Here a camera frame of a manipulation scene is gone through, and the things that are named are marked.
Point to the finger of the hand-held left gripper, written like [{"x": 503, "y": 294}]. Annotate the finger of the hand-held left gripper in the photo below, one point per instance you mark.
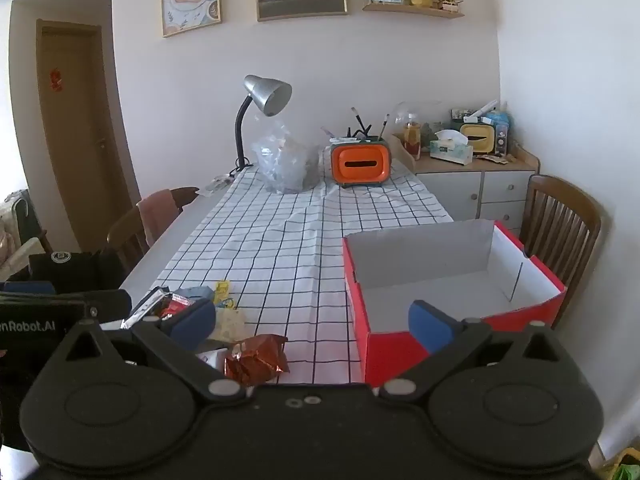
[{"x": 110, "y": 305}]

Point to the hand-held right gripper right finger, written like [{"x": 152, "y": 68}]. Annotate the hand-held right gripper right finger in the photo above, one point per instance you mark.
[{"x": 430, "y": 327}]

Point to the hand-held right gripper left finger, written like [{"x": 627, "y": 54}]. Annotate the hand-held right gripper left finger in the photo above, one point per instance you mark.
[{"x": 192, "y": 322}]

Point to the red snack packet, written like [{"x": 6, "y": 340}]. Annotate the red snack packet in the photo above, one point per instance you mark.
[{"x": 172, "y": 306}]

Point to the black silver snack packet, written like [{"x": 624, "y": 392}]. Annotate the black silver snack packet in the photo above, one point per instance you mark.
[{"x": 145, "y": 306}]

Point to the yellow cartoon snack packet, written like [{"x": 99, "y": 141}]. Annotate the yellow cartoon snack packet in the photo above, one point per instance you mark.
[{"x": 222, "y": 291}]

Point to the red cardboard box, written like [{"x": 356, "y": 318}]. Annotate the red cardboard box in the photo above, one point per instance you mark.
[{"x": 395, "y": 355}]

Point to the pale yellow snack packet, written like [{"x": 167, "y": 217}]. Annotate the pale yellow snack packet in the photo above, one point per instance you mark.
[{"x": 229, "y": 325}]

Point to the white snack packet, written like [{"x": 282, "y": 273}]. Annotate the white snack packet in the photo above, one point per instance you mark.
[{"x": 212, "y": 358}]

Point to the black logo bag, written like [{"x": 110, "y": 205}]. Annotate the black logo bag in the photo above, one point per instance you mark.
[{"x": 75, "y": 270}]

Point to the dark wooden chair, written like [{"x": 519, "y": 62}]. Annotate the dark wooden chair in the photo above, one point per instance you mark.
[{"x": 122, "y": 237}]

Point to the copper foil snack packet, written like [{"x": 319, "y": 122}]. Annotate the copper foil snack packet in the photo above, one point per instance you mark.
[{"x": 255, "y": 360}]

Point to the cluttered armchair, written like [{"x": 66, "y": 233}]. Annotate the cluttered armchair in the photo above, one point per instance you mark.
[{"x": 15, "y": 240}]

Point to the pink cloth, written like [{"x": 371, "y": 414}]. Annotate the pink cloth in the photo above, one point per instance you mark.
[{"x": 156, "y": 215}]

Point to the white wooden sideboard cabinet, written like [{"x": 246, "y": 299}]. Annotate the white wooden sideboard cabinet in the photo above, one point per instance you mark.
[{"x": 500, "y": 190}]

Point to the brown wooden door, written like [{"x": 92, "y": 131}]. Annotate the brown wooden door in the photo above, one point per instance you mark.
[{"x": 75, "y": 135}]

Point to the orange tissue box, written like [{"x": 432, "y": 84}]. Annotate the orange tissue box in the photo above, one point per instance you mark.
[{"x": 350, "y": 170}]

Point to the white green tissue box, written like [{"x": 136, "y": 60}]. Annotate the white green tissue box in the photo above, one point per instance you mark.
[{"x": 450, "y": 151}]

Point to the clear plastic bag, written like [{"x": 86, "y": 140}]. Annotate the clear plastic bag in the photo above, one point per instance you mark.
[{"x": 285, "y": 165}]

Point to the clear bottle with orange contents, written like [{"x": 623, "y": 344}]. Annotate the clear bottle with orange contents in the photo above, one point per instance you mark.
[{"x": 412, "y": 142}]

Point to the wooden slat-back chair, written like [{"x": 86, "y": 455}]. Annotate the wooden slat-back chair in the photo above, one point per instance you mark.
[{"x": 585, "y": 220}]

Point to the yellow tissue box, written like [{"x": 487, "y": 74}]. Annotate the yellow tissue box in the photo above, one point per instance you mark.
[{"x": 477, "y": 143}]

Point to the paint brush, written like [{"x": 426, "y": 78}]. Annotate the paint brush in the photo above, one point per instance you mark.
[
  {"x": 358, "y": 118},
  {"x": 385, "y": 123}
]

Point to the blue packet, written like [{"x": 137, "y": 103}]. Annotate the blue packet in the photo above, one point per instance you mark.
[{"x": 500, "y": 120}]

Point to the white tube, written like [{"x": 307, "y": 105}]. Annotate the white tube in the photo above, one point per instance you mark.
[{"x": 482, "y": 109}]

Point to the red door sticker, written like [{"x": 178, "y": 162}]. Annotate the red door sticker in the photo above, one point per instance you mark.
[{"x": 56, "y": 80}]

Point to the green bag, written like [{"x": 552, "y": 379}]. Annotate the green bag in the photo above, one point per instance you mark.
[{"x": 625, "y": 466}]

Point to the silver desk lamp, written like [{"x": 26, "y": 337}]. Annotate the silver desk lamp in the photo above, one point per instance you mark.
[{"x": 265, "y": 92}]

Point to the wooden wall shelf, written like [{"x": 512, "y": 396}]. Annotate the wooden wall shelf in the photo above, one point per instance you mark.
[{"x": 415, "y": 10}]

